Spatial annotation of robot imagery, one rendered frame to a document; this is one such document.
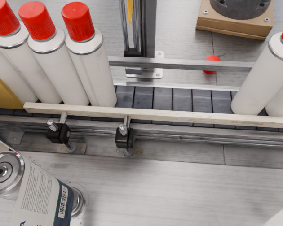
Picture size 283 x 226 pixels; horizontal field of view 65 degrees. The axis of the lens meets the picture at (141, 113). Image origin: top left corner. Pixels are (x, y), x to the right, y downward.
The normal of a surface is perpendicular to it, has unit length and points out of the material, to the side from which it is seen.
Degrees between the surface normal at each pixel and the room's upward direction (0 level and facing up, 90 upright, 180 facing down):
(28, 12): 2
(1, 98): 90
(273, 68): 90
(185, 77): 0
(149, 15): 90
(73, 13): 2
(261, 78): 90
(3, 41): 42
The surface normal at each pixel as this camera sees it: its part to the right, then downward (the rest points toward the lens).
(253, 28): -0.28, 0.84
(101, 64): 0.78, 0.53
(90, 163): -0.03, -0.49
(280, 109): -0.72, 0.62
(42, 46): -0.03, 0.22
